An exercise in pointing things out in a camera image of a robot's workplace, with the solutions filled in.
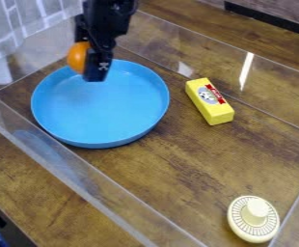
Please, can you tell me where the blue round tray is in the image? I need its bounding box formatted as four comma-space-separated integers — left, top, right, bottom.
31, 60, 169, 149

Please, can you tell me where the orange ball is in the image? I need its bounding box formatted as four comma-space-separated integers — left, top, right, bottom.
67, 41, 91, 73

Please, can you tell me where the cream round knob lid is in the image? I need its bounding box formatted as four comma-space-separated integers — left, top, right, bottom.
227, 195, 280, 243

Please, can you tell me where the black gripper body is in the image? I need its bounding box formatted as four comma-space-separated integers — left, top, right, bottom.
75, 0, 137, 52

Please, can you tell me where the clear acrylic enclosure wall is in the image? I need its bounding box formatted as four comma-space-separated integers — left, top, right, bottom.
0, 0, 299, 247

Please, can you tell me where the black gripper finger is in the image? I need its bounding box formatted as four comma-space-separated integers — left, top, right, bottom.
83, 48, 113, 82

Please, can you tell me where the yellow butter box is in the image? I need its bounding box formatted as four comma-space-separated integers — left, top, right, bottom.
185, 78, 235, 125

